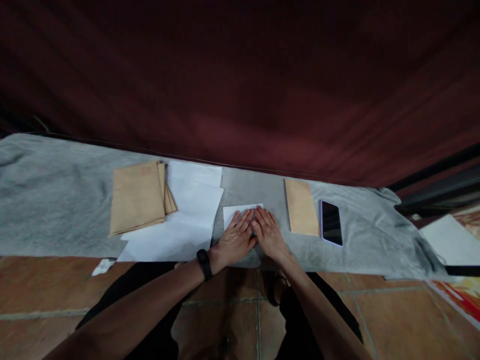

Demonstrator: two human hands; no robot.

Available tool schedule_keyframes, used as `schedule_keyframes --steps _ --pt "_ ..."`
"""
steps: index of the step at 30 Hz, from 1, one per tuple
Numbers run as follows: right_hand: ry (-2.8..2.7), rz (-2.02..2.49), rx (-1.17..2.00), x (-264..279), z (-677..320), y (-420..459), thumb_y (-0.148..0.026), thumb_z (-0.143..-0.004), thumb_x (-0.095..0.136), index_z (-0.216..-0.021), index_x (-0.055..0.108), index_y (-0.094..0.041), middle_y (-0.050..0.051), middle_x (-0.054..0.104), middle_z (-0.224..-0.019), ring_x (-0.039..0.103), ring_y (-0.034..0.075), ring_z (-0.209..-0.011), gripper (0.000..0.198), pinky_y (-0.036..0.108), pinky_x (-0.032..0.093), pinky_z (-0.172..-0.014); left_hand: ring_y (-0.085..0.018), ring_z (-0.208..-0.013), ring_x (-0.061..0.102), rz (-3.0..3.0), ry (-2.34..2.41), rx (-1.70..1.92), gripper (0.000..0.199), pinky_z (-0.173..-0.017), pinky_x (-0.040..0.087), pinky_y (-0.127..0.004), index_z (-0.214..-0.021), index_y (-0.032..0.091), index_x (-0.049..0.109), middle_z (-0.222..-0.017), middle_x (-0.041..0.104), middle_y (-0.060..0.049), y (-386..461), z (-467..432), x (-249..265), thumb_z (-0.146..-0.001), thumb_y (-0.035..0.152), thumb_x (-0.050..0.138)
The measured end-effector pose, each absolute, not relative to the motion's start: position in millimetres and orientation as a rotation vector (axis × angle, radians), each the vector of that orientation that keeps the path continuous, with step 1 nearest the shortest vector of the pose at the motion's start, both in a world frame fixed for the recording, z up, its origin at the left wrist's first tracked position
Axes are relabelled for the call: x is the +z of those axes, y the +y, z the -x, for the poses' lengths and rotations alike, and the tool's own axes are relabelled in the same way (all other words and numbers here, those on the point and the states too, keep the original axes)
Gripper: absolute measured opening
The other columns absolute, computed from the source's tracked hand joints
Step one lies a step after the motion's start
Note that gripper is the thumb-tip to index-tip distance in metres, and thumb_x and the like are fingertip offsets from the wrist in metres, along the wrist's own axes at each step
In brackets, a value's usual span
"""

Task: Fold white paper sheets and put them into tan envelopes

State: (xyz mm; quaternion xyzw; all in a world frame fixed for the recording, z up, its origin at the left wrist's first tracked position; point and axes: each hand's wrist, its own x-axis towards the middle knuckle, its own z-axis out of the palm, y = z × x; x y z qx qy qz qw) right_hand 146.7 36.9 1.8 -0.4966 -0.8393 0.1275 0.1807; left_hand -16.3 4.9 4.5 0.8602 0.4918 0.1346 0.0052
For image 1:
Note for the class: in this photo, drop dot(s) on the smartphone with pale case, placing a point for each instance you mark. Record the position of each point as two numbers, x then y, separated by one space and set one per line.
331 223

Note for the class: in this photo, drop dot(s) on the person's right thumb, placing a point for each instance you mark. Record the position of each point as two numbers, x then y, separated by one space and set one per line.
255 227

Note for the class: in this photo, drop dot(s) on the person's left hand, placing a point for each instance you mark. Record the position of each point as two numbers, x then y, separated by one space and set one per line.
234 242

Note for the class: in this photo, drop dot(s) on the red and yellow mat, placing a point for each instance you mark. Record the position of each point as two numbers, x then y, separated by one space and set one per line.
455 296

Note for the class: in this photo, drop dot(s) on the white board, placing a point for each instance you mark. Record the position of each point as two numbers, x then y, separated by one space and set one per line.
452 242

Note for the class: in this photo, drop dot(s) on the person's right index finger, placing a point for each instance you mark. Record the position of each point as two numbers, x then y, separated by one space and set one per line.
259 216

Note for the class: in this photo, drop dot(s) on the person's right little finger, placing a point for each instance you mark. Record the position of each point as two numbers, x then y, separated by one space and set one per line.
275 225

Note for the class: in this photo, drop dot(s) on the long narrow brown envelope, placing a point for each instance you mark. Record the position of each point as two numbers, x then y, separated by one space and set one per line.
302 208

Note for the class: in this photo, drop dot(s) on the person's right hand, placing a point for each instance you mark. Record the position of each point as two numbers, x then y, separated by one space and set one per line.
270 240

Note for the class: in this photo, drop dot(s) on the dark red curtain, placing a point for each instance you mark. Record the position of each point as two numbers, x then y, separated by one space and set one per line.
240 82

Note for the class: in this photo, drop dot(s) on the grey cloth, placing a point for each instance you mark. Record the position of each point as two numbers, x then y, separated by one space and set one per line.
56 202

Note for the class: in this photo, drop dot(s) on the person's left index finger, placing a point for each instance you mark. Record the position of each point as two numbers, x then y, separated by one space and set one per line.
250 222

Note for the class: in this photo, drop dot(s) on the person's left middle finger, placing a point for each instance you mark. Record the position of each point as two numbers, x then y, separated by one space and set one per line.
245 221

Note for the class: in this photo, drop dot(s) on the person's left ring finger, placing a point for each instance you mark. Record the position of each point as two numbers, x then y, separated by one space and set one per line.
239 222

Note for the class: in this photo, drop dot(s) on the white paper sheet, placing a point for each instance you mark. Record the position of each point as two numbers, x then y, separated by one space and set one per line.
193 173
198 206
168 242

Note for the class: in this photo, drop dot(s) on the brown envelope with red stamp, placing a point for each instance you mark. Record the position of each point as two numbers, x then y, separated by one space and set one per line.
137 198

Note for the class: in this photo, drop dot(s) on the person's left thumb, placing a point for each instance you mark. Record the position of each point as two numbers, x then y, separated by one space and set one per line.
253 242

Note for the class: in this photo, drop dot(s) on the crumpled white tissue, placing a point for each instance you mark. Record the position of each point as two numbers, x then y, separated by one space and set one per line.
103 267

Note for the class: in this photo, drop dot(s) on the person's left little finger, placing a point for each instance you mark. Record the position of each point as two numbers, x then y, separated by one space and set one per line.
233 223

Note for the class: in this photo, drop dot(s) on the person's right middle finger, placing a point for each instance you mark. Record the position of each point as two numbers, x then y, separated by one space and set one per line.
264 215

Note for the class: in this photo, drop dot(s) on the black metal frame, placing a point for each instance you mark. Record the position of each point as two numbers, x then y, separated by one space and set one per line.
435 180

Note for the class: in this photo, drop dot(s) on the plain brown envelope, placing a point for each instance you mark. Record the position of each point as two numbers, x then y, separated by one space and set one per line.
168 202
174 204

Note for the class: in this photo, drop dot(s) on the person's right ring finger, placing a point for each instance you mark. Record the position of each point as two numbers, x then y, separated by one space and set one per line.
270 219

